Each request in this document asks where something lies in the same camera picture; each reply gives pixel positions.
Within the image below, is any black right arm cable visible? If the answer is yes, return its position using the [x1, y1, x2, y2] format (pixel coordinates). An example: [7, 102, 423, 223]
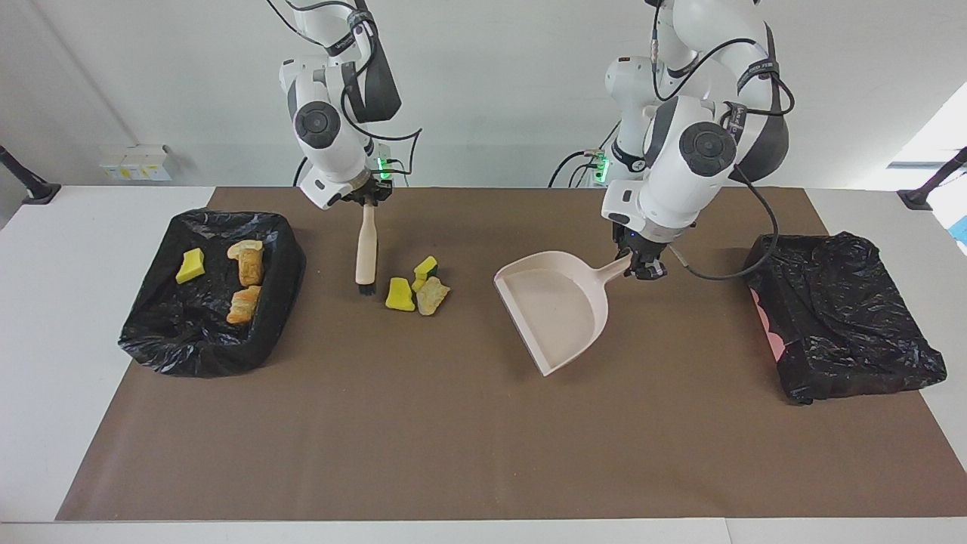
[264, 0, 424, 178]

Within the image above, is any brown table mat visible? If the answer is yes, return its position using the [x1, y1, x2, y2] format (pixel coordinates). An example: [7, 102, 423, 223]
[55, 187, 967, 522]

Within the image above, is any small yellow sponge wedge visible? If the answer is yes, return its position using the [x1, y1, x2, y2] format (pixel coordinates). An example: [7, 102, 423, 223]
[175, 248, 206, 285]

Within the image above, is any white wall socket box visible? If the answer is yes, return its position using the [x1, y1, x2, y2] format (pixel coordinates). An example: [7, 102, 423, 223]
[100, 145, 173, 182]

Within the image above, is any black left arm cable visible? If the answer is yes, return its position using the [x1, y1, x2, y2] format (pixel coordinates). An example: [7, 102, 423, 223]
[650, 0, 796, 282]

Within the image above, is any black camera stand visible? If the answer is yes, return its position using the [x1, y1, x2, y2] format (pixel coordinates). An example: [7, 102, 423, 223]
[897, 147, 967, 211]
[0, 145, 62, 206]

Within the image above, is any pale beige bread chunk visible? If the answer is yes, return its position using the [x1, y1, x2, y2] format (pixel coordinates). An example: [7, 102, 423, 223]
[416, 276, 451, 317]

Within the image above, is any orange croissant piece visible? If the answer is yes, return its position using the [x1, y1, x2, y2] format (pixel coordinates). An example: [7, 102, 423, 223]
[227, 285, 262, 325]

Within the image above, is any beige plastic dustpan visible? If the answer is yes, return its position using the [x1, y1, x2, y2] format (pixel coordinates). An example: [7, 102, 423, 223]
[493, 250, 634, 377]

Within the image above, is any wavy yellow sponge piece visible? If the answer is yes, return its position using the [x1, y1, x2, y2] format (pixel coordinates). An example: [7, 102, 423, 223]
[385, 277, 416, 312]

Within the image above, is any black left base cable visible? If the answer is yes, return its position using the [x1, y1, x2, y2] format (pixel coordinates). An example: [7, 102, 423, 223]
[548, 121, 622, 188]

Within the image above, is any beige brush with black bristles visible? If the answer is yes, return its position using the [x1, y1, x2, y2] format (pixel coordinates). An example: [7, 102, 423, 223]
[355, 202, 378, 296]

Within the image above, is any bin lined with black bag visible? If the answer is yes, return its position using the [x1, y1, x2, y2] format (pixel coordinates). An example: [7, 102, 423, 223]
[118, 209, 307, 378]

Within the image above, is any pink bin with black bag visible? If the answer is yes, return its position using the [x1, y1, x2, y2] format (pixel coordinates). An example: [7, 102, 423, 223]
[742, 231, 948, 406]

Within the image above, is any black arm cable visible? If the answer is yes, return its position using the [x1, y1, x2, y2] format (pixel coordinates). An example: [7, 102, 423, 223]
[650, 0, 796, 282]
[264, 0, 424, 178]

